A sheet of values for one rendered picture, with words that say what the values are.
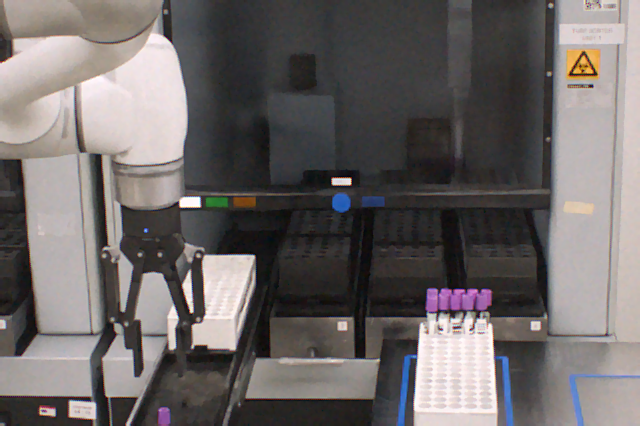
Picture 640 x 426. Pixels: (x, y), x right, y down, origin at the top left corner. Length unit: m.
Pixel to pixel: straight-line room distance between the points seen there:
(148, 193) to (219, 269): 0.56
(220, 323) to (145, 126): 0.45
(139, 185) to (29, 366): 0.67
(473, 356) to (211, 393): 0.37
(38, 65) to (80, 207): 0.82
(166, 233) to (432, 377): 0.38
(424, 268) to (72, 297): 0.59
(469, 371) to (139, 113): 0.54
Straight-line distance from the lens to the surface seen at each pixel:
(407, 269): 2.18
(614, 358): 1.96
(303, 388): 2.18
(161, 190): 1.66
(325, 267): 2.18
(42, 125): 1.61
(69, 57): 1.38
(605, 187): 2.18
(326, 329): 2.14
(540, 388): 1.85
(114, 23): 1.13
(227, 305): 2.04
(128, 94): 1.62
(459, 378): 1.72
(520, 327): 2.14
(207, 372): 1.96
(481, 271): 2.18
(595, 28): 2.12
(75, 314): 2.29
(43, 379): 2.25
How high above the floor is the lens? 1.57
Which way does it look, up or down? 16 degrees down
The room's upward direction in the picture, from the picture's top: 1 degrees counter-clockwise
